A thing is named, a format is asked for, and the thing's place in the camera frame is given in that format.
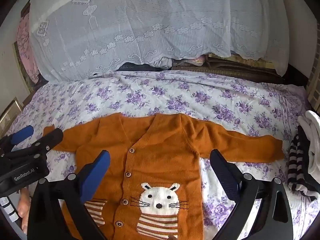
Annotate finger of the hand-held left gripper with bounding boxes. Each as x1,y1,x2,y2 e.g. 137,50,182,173
9,128,64,158
0,125,34,153

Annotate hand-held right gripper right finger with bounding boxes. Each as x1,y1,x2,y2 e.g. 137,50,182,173
209,149,293,240

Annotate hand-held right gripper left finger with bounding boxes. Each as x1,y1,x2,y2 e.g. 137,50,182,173
27,150,111,240

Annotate orange knit cardigan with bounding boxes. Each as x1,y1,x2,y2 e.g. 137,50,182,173
43,112,285,240

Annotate person's left hand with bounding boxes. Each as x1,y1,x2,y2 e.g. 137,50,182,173
17,187,32,234

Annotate black white striped garment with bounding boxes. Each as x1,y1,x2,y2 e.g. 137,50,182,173
287,125,320,202

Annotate pink cloth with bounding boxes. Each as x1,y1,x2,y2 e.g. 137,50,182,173
16,12,42,85

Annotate purple floral bedsheet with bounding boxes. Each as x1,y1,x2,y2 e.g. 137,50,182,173
0,69,313,240

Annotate brown woven mat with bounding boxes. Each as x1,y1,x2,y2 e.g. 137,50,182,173
172,55,285,83

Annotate dark cloth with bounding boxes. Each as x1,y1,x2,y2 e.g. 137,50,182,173
118,62,173,72

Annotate pinkish folded blanket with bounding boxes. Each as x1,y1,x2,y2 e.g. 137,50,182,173
175,55,208,67

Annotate brick pattern curtain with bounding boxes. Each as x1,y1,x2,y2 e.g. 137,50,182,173
306,62,320,110

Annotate white lace cover cloth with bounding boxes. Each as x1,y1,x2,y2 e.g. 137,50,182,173
28,0,290,82

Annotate wooden frame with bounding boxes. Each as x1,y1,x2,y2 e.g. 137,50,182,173
0,97,24,130

